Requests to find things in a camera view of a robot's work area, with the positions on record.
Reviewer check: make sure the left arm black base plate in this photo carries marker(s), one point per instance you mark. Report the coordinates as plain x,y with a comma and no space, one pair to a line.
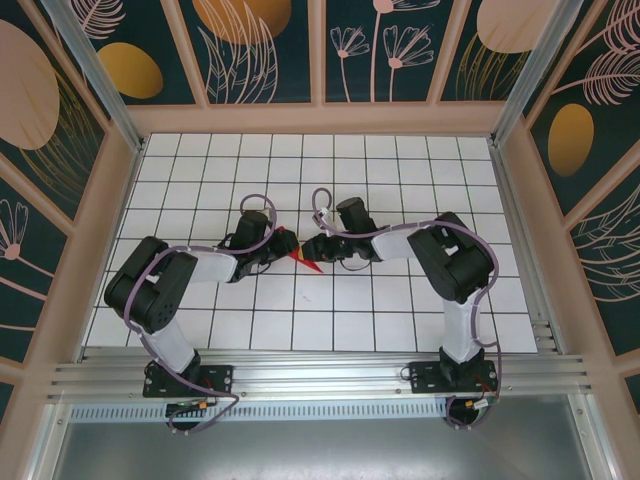
215,380

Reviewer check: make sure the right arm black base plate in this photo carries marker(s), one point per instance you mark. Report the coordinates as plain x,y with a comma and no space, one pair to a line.
425,377

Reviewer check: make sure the aluminium front rail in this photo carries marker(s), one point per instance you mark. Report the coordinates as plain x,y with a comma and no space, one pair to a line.
320,372

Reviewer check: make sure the aluminium side rail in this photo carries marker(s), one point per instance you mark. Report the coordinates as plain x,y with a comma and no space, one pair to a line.
530,260

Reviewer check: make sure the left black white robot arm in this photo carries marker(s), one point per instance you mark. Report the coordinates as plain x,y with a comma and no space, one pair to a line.
145,295

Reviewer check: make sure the small board with yellow connector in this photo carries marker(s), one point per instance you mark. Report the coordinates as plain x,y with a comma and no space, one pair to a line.
192,406
477,404

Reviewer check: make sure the red cloth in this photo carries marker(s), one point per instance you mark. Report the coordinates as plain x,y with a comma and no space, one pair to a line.
311,265

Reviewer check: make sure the grey metal sheet panel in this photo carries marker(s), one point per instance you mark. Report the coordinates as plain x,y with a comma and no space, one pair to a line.
320,450

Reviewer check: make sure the aluminium corner post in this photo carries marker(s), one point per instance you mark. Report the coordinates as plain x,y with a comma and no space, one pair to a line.
530,75
100,80

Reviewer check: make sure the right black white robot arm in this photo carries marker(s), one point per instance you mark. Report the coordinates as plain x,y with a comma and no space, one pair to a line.
450,265

